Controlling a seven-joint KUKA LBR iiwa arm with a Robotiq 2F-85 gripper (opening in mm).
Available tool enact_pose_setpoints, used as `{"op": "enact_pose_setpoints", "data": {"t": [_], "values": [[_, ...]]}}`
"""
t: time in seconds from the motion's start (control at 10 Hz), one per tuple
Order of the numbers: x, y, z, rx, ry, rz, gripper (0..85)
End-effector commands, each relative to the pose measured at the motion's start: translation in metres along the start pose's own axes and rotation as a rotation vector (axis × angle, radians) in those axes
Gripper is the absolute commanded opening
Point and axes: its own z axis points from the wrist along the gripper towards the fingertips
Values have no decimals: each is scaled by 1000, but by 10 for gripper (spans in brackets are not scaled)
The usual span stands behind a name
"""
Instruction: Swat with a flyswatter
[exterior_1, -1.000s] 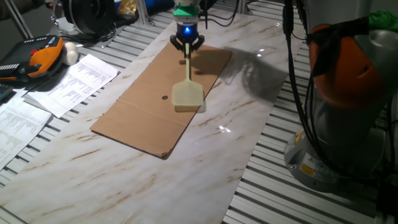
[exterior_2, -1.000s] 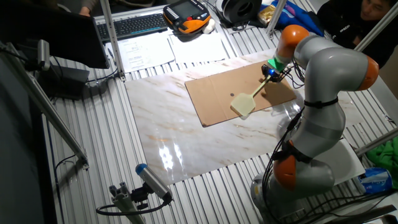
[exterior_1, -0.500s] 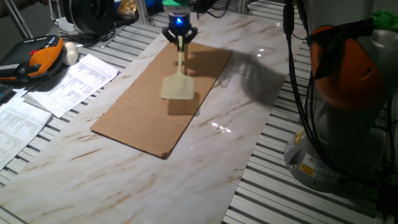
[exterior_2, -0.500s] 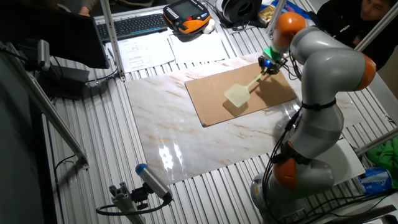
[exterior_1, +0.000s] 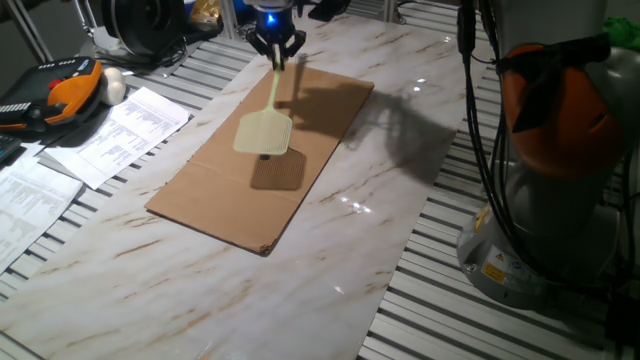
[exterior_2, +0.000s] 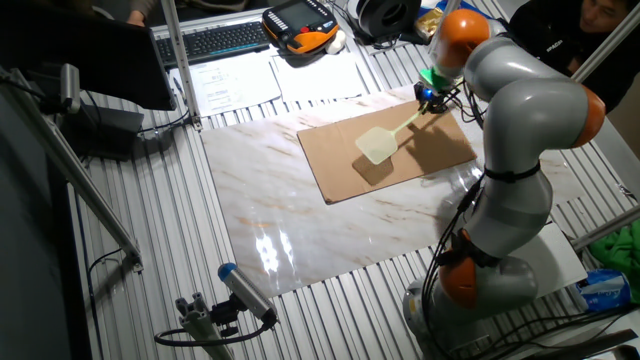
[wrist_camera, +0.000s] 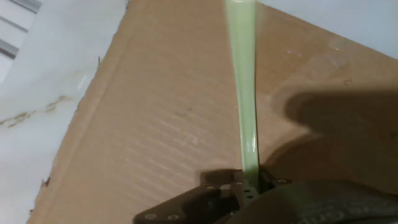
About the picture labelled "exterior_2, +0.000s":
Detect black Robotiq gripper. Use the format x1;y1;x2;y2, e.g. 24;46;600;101
413;81;452;116

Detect pale green plastic flyswatter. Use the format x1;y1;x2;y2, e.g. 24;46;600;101
354;102;432;166

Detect green wrist flange plate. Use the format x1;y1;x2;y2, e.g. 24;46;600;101
418;66;447;93

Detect gold foil bag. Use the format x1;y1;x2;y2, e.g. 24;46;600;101
413;5;446;42

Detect black filament spool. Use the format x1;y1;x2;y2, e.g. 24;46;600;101
355;0;424;45

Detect brown cardboard sheet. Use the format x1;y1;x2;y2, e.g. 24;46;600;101
296;106;479;206

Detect white rounded plastic object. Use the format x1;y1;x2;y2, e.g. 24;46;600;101
324;29;348;56

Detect printed white paper sheet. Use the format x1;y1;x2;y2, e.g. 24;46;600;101
271;51;367;104
168;53;283;119

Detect person in black shirt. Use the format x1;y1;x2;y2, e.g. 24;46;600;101
509;0;640;114

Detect orange and black teach pendant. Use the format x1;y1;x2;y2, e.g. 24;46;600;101
261;0;342;56

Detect marble pattern board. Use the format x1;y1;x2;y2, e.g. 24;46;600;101
199;83;587;300

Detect slanted aluminium profile strut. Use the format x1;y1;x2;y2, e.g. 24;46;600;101
0;65;145;274
569;1;640;84
569;206;640;252

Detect black computer keyboard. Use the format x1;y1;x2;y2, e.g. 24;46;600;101
154;20;274;69

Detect green cloth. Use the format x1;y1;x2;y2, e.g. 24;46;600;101
588;223;640;304

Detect blue tissue pack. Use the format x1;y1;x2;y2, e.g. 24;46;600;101
574;268;633;314

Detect person in beige sleeve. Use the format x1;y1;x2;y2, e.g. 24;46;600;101
122;0;156;28

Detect black box under monitor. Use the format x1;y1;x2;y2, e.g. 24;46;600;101
58;102;147;162

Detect black computer monitor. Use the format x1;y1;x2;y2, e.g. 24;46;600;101
0;0;178;113

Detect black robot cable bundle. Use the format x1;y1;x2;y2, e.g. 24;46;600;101
419;172;490;360

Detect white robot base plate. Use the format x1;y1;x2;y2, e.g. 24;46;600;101
508;221;589;302

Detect upright aluminium profile post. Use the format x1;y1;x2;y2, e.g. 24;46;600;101
159;0;204;133

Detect black cables beside robot base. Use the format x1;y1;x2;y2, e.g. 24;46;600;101
472;303;640;360

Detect silver camera with blue cap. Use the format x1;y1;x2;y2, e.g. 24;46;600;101
216;261;279;327

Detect black camera cable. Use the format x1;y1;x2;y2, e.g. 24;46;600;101
153;319;277;348

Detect silver camera on strut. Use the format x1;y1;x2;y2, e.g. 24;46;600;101
59;62;83;116

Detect thin black cable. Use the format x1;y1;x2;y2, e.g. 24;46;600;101
86;246;124;360

